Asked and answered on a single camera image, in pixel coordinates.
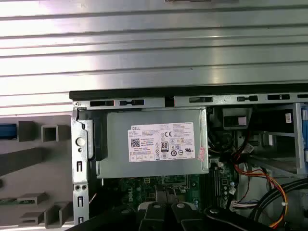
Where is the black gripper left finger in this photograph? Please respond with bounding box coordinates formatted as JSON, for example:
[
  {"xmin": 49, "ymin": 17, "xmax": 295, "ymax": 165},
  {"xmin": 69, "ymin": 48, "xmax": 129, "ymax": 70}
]
[{"xmin": 69, "ymin": 184, "xmax": 170, "ymax": 231}]

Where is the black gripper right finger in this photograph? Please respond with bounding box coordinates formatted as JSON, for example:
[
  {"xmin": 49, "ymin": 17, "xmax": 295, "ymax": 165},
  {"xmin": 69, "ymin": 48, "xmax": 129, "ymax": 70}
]
[{"xmin": 166, "ymin": 185, "xmax": 275, "ymax": 231}]

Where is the green motherboard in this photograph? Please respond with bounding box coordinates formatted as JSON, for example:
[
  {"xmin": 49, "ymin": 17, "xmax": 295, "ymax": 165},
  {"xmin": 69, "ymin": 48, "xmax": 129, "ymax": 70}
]
[{"xmin": 103, "ymin": 157, "xmax": 240, "ymax": 218}]

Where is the black RAM slot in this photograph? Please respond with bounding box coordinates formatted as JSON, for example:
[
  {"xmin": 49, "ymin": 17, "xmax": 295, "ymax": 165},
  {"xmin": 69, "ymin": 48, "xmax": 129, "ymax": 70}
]
[
  {"xmin": 216, "ymin": 166, "xmax": 223, "ymax": 209},
  {"xmin": 209, "ymin": 166, "xmax": 217, "ymax": 209}
]

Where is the grey power supply unit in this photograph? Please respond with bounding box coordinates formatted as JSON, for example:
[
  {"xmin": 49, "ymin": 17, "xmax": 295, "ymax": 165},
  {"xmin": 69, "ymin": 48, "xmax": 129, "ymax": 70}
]
[{"xmin": 96, "ymin": 106, "xmax": 210, "ymax": 179}]

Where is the black PC case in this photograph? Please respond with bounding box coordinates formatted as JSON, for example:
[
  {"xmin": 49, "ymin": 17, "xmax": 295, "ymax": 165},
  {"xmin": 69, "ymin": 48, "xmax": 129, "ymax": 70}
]
[{"xmin": 69, "ymin": 84, "xmax": 308, "ymax": 231}]

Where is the grey parts rack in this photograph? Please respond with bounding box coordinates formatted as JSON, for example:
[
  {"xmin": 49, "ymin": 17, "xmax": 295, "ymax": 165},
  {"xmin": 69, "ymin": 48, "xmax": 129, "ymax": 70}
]
[{"xmin": 0, "ymin": 115, "xmax": 74, "ymax": 229}]

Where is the grey metal drive cage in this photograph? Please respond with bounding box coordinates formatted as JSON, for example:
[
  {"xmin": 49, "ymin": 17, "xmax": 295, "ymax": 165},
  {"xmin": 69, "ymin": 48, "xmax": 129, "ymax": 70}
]
[{"xmin": 261, "ymin": 103, "xmax": 308, "ymax": 179}]

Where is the green RAM stick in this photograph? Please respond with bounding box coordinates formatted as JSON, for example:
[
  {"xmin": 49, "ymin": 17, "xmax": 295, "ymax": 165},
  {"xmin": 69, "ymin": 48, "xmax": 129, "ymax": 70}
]
[{"xmin": 0, "ymin": 197, "xmax": 33, "ymax": 207}]

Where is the blue plastic drive latch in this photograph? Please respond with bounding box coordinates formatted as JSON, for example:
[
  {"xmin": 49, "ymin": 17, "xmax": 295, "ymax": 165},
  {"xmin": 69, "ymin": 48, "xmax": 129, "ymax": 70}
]
[{"xmin": 299, "ymin": 105, "xmax": 308, "ymax": 169}]

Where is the orange wire bundle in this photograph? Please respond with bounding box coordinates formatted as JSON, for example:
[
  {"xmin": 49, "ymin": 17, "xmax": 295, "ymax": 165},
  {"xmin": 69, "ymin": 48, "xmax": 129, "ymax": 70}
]
[{"xmin": 231, "ymin": 154, "xmax": 289, "ymax": 229}]

